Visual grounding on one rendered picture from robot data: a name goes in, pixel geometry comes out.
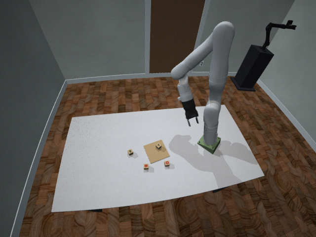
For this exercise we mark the tan flat mat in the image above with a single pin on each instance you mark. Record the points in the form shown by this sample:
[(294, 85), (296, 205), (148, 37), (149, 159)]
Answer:
[(154, 154)]

